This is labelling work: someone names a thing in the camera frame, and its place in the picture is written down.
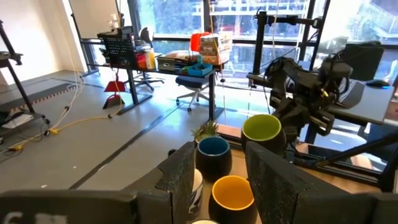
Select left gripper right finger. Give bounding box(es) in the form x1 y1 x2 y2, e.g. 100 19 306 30
244 141 379 224

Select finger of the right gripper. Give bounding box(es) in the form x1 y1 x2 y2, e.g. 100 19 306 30
281 124 301 147

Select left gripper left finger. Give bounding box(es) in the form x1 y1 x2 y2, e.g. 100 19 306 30
123 141 197 224

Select black mug green inside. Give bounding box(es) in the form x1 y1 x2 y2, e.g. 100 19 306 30
240 113 287 156

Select black mug blue inside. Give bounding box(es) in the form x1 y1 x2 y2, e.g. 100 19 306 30
195 136 233 184

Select black mug yellow inside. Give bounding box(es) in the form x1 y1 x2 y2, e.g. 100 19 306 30
207 174 259 224

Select succulent in brown pot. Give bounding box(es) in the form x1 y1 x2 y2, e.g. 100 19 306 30
190 120 220 144

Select grey desk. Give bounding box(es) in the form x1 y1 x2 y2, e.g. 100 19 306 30
328 80 396 126

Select black computer mouse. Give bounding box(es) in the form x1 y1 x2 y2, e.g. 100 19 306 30
365 78 391 89

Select black office desk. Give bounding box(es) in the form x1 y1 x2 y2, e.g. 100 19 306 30
86 52 226 123

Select cardboard box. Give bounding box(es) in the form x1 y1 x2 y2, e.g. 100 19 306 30
201 46 231 66
199 32 233 48

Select blue office chair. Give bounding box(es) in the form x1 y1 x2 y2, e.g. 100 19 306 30
174 74 213 113

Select blue plastic bin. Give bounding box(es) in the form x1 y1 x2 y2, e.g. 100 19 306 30
187 62 214 78

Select dark red dustpan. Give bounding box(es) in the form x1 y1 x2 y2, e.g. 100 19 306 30
101 93 126 110

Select red plastic container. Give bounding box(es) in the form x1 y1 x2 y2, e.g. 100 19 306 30
190 31 213 53

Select grey box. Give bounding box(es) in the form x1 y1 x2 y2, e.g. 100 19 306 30
156 56 177 72

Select yellow bottle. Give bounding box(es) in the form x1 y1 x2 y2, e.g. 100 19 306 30
145 49 157 70

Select orange container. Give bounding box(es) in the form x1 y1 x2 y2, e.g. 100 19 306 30
135 52 147 70

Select black pegboard crate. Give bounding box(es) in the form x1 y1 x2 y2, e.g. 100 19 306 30
96 26 138 68

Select black office chair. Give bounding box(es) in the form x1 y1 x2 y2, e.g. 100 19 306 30
124 26 165 93

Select white paper sheet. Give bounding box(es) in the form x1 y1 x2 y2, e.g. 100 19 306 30
1 113 34 130

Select grey platform hazard-striped edge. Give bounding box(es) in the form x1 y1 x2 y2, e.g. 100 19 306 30
0 81 78 113

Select black table frame rails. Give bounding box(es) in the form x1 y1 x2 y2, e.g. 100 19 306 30
289 132 398 192

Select yellow cable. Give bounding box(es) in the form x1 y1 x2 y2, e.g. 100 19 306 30
7 77 125 152

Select white cable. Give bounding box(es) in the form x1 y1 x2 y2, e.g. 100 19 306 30
46 27 87 133

